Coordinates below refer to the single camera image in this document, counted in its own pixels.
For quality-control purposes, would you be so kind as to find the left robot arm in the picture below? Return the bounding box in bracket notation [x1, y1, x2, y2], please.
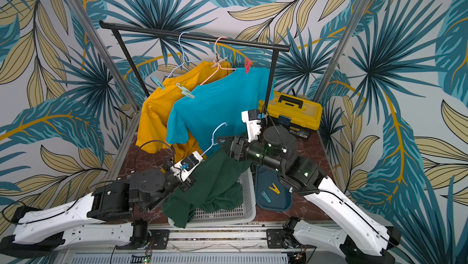
[1, 168, 195, 259]

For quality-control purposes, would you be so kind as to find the beige clothespin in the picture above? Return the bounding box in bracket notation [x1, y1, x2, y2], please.
[212, 58, 227, 68]

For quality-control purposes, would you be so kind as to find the red clothespin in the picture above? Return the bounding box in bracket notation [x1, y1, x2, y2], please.
[244, 58, 252, 74]

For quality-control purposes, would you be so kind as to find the pink wire hanger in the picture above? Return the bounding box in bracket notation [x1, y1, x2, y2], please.
[200, 36, 236, 86]

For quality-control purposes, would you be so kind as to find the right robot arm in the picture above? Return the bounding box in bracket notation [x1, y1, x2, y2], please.
[217, 126, 401, 264]

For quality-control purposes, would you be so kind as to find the light blue wire hanger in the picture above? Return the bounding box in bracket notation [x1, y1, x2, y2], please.
[167, 31, 201, 79]

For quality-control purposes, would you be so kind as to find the dark green t-shirt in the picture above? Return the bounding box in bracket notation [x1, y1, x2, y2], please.
[162, 150, 252, 228]

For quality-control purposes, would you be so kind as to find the white blue wire hanger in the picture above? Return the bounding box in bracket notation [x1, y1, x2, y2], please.
[201, 122, 227, 156]

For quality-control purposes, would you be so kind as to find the yellow t-shirt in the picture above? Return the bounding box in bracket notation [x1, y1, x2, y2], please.
[136, 61, 231, 160]

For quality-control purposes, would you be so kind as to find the pale green clothespin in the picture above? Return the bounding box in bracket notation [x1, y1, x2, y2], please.
[176, 83, 195, 99]

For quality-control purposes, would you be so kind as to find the yellow clothespin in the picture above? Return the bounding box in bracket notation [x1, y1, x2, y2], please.
[269, 183, 281, 195]

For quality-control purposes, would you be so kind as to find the teal blue t-shirt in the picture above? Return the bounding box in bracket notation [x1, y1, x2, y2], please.
[166, 67, 269, 157]

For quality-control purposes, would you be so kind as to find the white plastic basket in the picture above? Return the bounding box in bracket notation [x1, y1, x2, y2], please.
[186, 170, 256, 228]

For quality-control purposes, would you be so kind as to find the mint clothespin far left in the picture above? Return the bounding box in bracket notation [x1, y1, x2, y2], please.
[151, 76, 165, 90]

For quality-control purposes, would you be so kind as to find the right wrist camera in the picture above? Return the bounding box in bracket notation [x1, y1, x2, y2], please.
[241, 109, 262, 143]

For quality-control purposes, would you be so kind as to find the turquoise clothespin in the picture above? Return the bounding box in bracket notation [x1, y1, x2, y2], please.
[261, 191, 272, 204]

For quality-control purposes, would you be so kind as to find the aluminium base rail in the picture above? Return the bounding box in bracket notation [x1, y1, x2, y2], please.
[54, 222, 374, 264]

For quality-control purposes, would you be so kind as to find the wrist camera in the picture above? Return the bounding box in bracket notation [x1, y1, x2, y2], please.
[241, 109, 262, 143]
[171, 151, 204, 182]

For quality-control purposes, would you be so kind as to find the yellow black toolbox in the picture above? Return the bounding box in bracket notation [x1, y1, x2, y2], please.
[268, 91, 323, 139]

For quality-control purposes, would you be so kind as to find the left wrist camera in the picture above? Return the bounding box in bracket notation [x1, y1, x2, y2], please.
[171, 151, 204, 182]

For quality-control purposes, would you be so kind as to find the dark teal tray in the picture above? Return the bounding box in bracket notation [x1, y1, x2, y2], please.
[255, 166, 293, 212]

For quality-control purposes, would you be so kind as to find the black clothes rack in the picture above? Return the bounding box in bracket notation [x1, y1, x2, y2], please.
[99, 20, 290, 114]

